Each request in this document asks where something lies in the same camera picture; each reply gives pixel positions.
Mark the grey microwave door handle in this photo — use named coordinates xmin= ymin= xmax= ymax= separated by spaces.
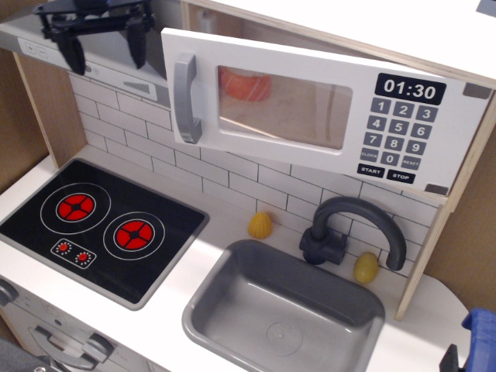
xmin=173 ymin=53 xmax=202 ymax=144

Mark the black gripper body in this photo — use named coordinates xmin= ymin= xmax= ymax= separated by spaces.
xmin=33 ymin=0 xmax=155 ymax=39

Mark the blue plastic object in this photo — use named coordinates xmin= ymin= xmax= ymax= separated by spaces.
xmin=462 ymin=308 xmax=495 ymax=372

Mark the grey toy sink basin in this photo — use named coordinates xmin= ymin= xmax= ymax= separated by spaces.
xmin=182 ymin=240 xmax=385 ymax=371

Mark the dark grey toy faucet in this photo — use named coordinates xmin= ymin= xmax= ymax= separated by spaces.
xmin=298 ymin=196 xmax=408 ymax=272

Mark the grey range hood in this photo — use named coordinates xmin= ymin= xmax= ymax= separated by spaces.
xmin=1 ymin=9 xmax=171 ymax=108

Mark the yellow toy lemon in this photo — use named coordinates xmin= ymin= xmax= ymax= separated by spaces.
xmin=353 ymin=253 xmax=379 ymax=284

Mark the black toy stovetop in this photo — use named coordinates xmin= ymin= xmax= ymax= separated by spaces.
xmin=1 ymin=159 xmax=208 ymax=311

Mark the grey oven knob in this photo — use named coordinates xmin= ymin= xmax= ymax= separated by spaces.
xmin=0 ymin=279 xmax=19 ymax=307

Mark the white toy microwave door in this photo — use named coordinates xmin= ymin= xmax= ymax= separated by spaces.
xmin=161 ymin=29 xmax=492 ymax=195

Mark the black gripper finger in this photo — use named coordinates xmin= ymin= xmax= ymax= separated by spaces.
xmin=57 ymin=33 xmax=85 ymax=75
xmin=126 ymin=23 xmax=147 ymax=69

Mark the red toy food in microwave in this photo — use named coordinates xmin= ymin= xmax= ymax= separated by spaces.
xmin=219 ymin=67 xmax=272 ymax=102

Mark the yellow toy corn piece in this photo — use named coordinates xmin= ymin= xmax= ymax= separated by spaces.
xmin=248 ymin=212 xmax=273 ymax=239

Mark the black clamp part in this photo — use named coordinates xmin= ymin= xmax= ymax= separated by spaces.
xmin=439 ymin=344 xmax=465 ymax=372

